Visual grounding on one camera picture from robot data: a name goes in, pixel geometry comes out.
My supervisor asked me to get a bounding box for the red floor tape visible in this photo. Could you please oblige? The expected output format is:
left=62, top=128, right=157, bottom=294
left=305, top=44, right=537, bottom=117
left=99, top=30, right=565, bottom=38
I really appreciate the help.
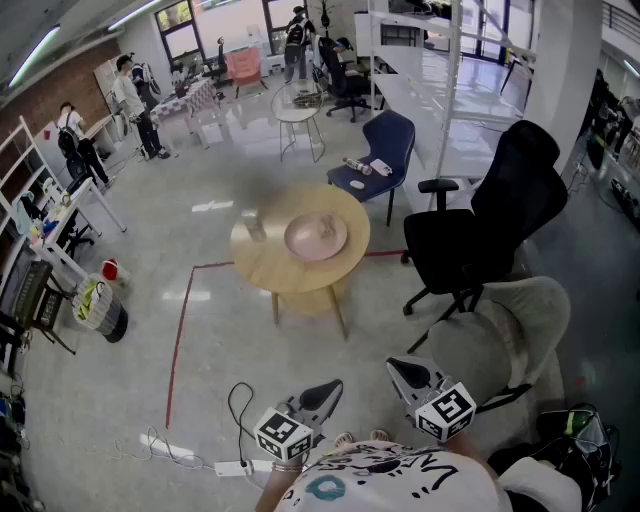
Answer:
left=165, top=248, right=407, bottom=431

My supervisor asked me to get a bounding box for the black high-back office chair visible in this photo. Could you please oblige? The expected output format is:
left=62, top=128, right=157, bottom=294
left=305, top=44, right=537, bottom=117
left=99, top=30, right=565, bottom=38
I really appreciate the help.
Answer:
left=316, top=36, right=374, bottom=124

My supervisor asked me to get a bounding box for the black cable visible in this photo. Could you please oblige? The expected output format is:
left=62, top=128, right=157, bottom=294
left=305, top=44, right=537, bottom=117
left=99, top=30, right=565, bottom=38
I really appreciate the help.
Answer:
left=227, top=381, right=257, bottom=466

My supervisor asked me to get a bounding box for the grey upholstered armchair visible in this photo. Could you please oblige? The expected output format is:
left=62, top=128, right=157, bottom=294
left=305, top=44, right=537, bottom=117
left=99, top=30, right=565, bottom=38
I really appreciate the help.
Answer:
left=427, top=275, right=572, bottom=416

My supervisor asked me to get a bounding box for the white cable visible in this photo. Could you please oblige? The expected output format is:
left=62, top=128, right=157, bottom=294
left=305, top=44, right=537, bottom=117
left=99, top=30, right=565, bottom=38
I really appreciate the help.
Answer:
left=74, top=425, right=217, bottom=472

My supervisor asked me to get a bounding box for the ceiling light tube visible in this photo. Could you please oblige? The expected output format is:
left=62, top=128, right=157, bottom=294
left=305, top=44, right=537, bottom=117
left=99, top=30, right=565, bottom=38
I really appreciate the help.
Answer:
left=7, top=23, right=62, bottom=89
left=106, top=0, right=166, bottom=32

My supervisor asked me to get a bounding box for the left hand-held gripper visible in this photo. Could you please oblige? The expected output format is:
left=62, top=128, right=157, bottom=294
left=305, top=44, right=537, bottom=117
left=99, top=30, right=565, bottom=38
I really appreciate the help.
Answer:
left=253, top=378, right=344, bottom=464

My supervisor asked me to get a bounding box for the pink armchair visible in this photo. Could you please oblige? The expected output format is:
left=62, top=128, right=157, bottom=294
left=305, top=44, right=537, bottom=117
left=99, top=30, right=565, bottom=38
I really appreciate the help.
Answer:
left=224, top=47, right=269, bottom=100

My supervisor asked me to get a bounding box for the clear bottle red cap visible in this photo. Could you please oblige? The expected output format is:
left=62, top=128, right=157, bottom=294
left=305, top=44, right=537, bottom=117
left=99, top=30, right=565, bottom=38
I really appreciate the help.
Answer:
left=342, top=156, right=374, bottom=177

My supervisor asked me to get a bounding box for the person's left forearm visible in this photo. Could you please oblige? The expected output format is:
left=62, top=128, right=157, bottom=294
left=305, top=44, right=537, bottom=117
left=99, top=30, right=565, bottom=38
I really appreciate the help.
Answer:
left=254, top=462, right=306, bottom=512

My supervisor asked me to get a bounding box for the person's white printed shirt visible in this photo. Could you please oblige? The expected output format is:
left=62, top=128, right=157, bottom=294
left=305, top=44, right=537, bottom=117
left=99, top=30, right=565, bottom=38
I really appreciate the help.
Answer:
left=273, top=438, right=584, bottom=512

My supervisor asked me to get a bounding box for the round glass side table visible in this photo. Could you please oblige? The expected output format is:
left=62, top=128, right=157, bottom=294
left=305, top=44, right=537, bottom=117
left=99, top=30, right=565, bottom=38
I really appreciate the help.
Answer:
left=270, top=78, right=327, bottom=164

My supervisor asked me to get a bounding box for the checked table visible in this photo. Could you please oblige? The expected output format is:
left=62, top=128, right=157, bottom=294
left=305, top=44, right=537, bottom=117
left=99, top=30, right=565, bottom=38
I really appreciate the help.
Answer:
left=149, top=77, right=222, bottom=150

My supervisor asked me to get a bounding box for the white power strip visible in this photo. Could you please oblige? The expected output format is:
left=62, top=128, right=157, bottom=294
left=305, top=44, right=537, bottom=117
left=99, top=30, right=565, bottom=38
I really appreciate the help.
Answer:
left=213, top=458, right=275, bottom=477

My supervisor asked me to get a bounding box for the pink big plate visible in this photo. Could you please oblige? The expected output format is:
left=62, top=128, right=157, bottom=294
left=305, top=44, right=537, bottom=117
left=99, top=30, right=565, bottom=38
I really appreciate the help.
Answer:
left=283, top=210, right=349, bottom=262

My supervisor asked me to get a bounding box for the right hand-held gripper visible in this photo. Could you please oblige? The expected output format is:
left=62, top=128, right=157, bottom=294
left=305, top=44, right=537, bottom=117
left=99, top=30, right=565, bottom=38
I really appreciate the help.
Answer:
left=387, top=357, right=477, bottom=444

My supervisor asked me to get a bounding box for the white wall shelf unit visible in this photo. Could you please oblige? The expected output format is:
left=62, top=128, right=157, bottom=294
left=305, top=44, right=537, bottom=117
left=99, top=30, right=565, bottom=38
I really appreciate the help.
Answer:
left=0, top=115, right=69, bottom=261

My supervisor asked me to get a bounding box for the blue plastic chair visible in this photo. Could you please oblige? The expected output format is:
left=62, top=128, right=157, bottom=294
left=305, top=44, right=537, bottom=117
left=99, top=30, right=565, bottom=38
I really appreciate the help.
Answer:
left=326, top=109, right=417, bottom=229

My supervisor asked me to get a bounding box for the white desk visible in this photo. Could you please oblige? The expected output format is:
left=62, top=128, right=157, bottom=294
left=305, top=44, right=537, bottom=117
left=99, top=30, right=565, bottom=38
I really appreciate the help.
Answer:
left=29, top=175, right=129, bottom=284

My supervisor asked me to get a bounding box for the white metal shelf rack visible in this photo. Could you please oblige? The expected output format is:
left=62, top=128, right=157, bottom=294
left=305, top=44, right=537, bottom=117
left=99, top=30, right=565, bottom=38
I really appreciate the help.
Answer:
left=353, top=0, right=539, bottom=214

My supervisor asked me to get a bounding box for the red and white bucket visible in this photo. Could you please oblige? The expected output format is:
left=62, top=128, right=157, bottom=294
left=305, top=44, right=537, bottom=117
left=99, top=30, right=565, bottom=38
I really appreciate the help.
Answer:
left=101, top=258, right=132, bottom=289

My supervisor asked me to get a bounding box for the black bag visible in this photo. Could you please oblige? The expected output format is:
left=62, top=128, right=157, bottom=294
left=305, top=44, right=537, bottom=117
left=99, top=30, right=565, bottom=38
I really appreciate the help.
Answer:
left=537, top=403, right=622, bottom=512

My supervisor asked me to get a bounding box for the black wooden chair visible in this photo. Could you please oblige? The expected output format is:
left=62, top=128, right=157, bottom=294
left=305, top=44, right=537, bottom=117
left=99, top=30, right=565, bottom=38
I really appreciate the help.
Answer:
left=0, top=259, right=77, bottom=357

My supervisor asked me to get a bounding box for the woven grey white basket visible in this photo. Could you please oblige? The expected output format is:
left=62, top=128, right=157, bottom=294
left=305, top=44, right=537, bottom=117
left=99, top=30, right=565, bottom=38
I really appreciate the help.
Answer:
left=72, top=273, right=130, bottom=344

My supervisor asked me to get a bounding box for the round wooden table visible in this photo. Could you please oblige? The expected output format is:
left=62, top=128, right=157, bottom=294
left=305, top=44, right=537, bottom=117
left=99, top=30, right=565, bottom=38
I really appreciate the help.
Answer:
left=230, top=182, right=372, bottom=342

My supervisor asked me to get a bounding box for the black mesh office chair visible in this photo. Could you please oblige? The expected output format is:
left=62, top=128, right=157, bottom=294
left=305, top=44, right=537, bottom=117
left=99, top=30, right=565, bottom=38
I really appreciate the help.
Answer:
left=402, top=119, right=570, bottom=355

